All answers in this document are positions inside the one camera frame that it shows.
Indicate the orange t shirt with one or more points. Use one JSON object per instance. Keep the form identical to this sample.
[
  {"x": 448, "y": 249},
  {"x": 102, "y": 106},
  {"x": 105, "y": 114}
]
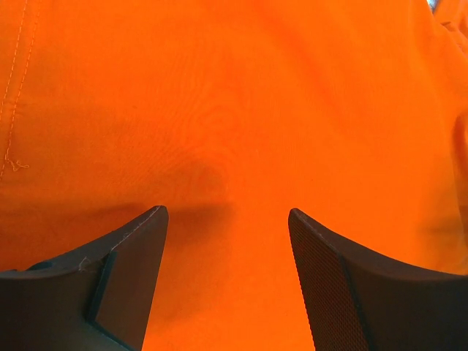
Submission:
[{"x": 231, "y": 113}]

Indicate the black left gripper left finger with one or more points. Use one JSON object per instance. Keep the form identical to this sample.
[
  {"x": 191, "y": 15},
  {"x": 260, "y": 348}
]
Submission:
[{"x": 95, "y": 297}]

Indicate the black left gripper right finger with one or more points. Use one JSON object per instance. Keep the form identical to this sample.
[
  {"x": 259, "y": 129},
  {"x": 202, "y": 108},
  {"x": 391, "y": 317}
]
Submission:
[{"x": 359, "y": 299}]

